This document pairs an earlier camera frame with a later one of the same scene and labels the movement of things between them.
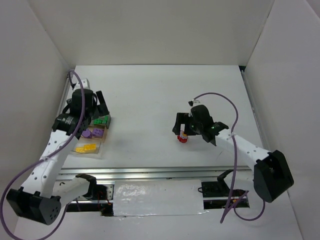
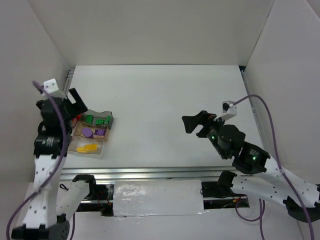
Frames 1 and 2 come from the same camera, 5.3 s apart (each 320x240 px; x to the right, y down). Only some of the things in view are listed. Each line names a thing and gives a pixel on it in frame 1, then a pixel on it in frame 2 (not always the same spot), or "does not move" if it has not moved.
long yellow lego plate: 80,149 does not move
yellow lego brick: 89,147 does not move
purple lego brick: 98,132 does not move
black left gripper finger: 103,108 -> 78,107
